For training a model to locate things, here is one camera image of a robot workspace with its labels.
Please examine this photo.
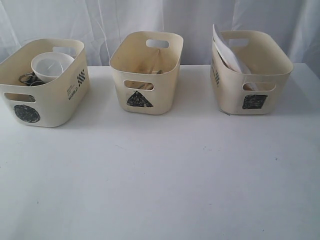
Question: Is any large white square plate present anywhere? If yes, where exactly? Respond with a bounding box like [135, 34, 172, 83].
[212, 24, 252, 75]

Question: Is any steel spoon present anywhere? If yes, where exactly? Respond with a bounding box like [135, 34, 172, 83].
[137, 82, 154, 91]

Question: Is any cream bin with square mark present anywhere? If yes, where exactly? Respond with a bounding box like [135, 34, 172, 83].
[210, 30, 294, 115]

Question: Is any wooden chopstick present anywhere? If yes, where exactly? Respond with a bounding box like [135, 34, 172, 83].
[148, 48, 161, 75]

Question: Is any steel mug with wire handle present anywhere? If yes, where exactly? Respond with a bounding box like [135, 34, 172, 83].
[18, 72, 45, 87]

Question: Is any cream bin with circle mark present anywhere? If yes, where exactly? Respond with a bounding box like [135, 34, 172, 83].
[0, 38, 90, 128]

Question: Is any white round bowl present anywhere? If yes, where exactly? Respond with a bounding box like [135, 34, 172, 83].
[30, 51, 75, 83]

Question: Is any steel table knife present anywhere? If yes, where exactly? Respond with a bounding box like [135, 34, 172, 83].
[155, 70, 165, 75]

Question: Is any white backdrop curtain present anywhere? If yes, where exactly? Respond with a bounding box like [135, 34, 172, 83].
[0, 0, 320, 68]

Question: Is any cream bin with triangle mark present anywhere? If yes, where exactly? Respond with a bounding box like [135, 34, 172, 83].
[109, 31, 184, 115]

